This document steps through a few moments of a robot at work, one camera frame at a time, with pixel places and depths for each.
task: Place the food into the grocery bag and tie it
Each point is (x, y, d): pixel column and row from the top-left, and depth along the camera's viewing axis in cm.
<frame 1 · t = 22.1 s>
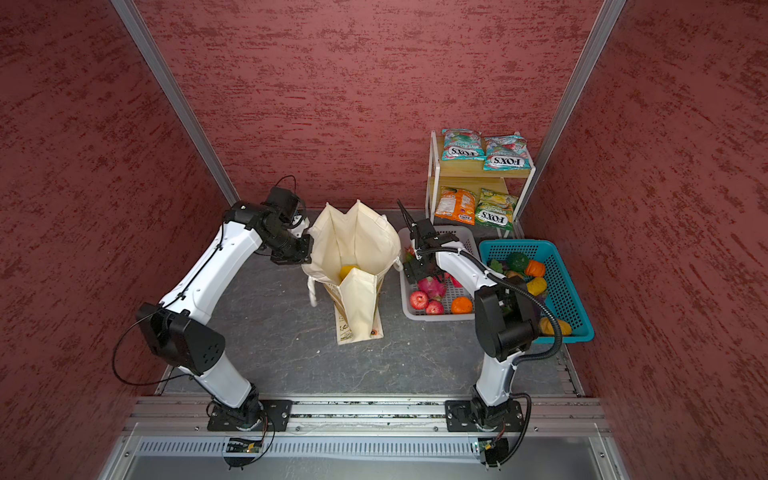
left hand: (308, 266, 79), fingers closed
right hand: (423, 275, 93), fingers open
white wooden two-tier shelf: (470, 175, 89), point 33 cm above the table
orange snack bag: (456, 204, 99), point 20 cm above the table
green Fox's candy bag: (495, 208, 99), point 19 cm above the table
pink dragon fruit: (434, 288, 91), point 8 cm above the table
yellow lemon fruit: (345, 270, 100), point 5 cm above the table
red apple front left: (419, 300, 90), point 8 cm above the table
small red fruit front: (434, 307, 90), point 5 cm above the table
orange bell pepper: (535, 269, 99), point 6 cm above the table
green bell pepper: (518, 262, 99), point 8 cm above the table

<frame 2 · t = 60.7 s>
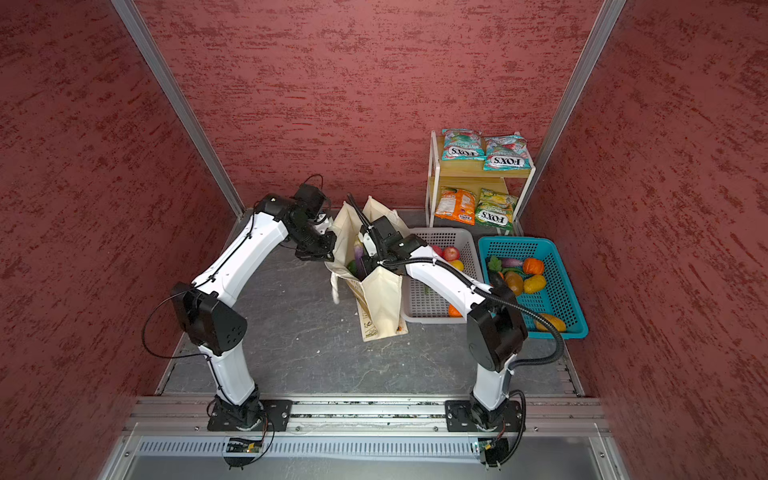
left hand: (330, 263, 80), fingers closed
right hand: (365, 273, 85), fingers closed
cream floral tote bag: (378, 296, 79), point 18 cm above the table
brown kiwi potato: (514, 282, 98), point 4 cm above the table
light purple yam: (511, 262, 104), point 3 cm above the table
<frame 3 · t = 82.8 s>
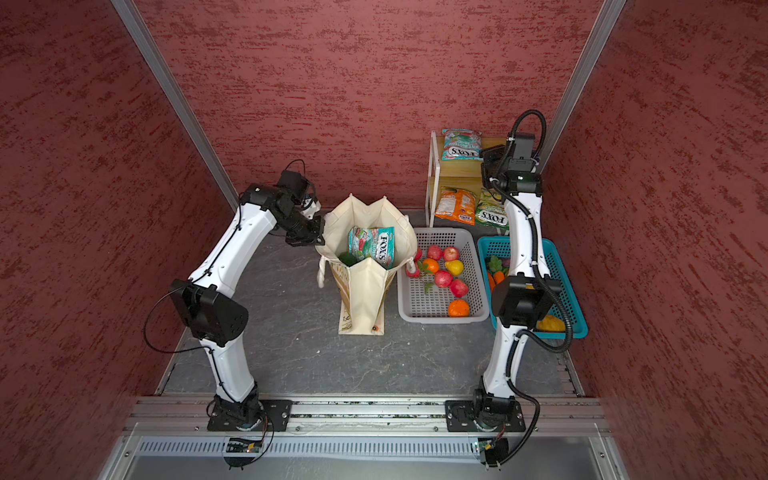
left hand: (321, 246, 82), fingers closed
right hand: (475, 158, 83), fingers open
cream floral tote bag: (362, 290, 82), point 16 cm above the table
red apple back: (434, 252, 105), point 5 cm above the table
pink apple middle: (443, 278, 99), point 4 cm above the table
small orange persimmon fruit: (431, 264, 99), point 7 cm above the table
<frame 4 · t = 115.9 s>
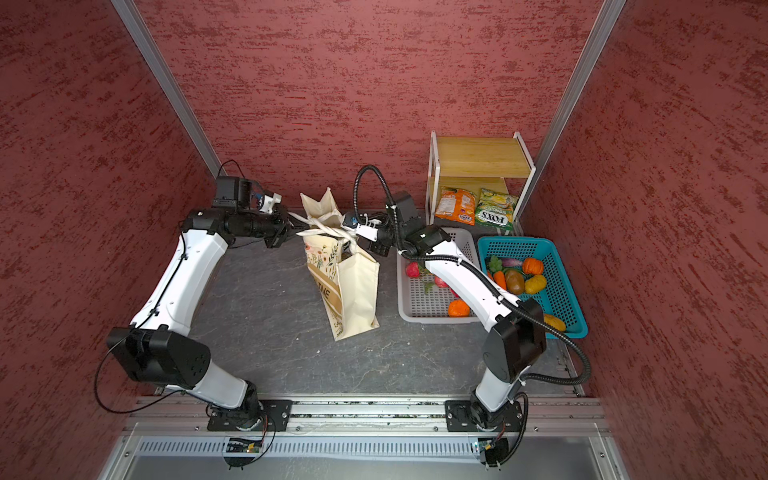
left hand: (308, 232, 75), fingers closed
right hand: (361, 232, 79), fingers closed
cream floral tote bag: (348, 270, 76), point 24 cm above the table
yellow bell pepper: (535, 284, 96), point 6 cm above the table
